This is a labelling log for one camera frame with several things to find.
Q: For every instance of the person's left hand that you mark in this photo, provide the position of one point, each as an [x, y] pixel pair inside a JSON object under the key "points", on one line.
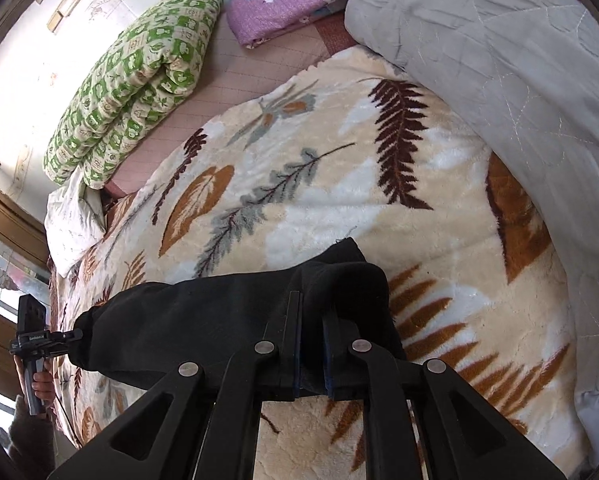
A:
{"points": [[43, 387]]}

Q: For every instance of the white leaf-print pillow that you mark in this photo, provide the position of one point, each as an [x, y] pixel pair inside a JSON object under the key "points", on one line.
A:
{"points": [[72, 220]]}

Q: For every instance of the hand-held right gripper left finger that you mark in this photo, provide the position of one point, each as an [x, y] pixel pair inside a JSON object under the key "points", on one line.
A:
{"points": [[292, 345]]}

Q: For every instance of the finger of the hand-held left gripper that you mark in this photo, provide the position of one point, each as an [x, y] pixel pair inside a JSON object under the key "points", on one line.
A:
{"points": [[67, 336]]}

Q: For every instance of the person's left forearm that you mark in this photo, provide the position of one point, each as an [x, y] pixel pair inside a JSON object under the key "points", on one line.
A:
{"points": [[29, 440]]}

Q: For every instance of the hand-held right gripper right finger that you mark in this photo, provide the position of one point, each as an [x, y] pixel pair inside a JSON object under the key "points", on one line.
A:
{"points": [[333, 355]]}

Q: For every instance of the wooden window frame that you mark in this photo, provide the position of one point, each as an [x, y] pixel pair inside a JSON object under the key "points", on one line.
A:
{"points": [[9, 230]]}

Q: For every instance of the beige wall switch plate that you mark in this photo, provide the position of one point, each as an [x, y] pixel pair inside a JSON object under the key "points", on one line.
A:
{"points": [[57, 21], [72, 2]]}

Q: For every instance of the green patterned folded quilt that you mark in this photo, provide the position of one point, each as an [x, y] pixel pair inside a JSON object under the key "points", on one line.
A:
{"points": [[129, 75]]}

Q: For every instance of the cream leaf-print fleece blanket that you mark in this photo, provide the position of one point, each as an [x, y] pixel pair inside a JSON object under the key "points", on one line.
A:
{"points": [[329, 185]]}

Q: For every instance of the black pants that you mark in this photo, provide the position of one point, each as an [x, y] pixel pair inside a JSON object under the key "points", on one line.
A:
{"points": [[204, 320]]}

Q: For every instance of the grey stitched quilt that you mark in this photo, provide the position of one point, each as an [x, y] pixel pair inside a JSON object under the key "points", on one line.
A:
{"points": [[504, 60]]}

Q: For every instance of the purple floral folded quilt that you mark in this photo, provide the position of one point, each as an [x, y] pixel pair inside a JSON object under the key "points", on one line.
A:
{"points": [[279, 0]]}

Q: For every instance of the pink bed sheet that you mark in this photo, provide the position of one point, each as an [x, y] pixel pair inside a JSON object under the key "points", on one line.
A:
{"points": [[239, 75]]}

